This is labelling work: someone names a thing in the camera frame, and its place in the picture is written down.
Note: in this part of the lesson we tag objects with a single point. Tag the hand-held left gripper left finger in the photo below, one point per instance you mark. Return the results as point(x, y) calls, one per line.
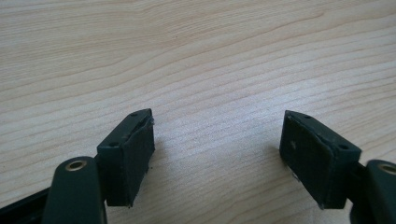
point(126, 158)

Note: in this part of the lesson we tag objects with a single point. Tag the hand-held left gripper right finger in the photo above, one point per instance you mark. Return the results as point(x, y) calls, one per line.
point(317, 158)

